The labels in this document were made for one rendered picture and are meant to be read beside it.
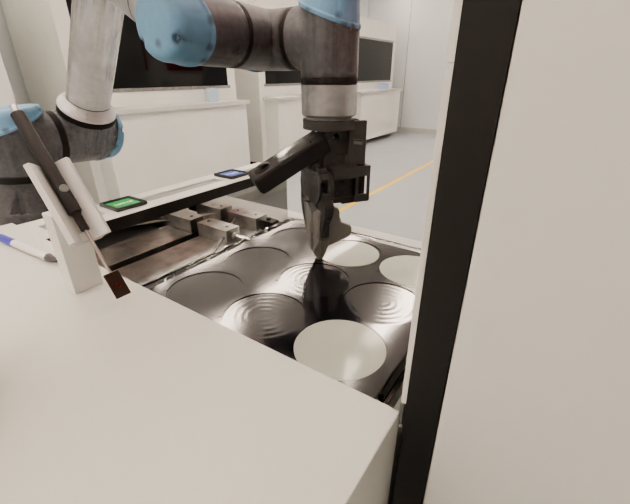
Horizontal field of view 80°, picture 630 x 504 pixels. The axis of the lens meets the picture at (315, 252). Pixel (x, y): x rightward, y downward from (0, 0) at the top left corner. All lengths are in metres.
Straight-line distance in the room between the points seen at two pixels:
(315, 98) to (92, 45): 0.53
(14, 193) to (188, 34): 0.62
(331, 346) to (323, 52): 0.35
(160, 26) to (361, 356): 0.40
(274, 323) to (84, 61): 0.67
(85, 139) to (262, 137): 4.25
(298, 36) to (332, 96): 0.08
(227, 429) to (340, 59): 0.42
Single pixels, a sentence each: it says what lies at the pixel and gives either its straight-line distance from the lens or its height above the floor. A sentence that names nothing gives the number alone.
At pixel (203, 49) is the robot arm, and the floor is 1.19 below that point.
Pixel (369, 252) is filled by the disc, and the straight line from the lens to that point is 0.63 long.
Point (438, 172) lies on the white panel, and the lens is 0.19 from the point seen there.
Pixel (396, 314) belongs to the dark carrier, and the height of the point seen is 0.90.
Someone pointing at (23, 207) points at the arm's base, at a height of 0.92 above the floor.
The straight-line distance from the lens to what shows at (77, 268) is 0.45.
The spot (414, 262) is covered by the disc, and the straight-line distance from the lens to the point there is 0.61.
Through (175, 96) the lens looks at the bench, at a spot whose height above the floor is 0.96.
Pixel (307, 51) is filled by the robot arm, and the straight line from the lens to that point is 0.52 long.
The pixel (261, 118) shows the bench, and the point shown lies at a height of 0.65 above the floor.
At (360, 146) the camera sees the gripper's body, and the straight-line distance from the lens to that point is 0.56.
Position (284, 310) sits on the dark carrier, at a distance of 0.48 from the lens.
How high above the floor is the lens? 1.17
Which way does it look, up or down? 25 degrees down
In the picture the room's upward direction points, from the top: straight up
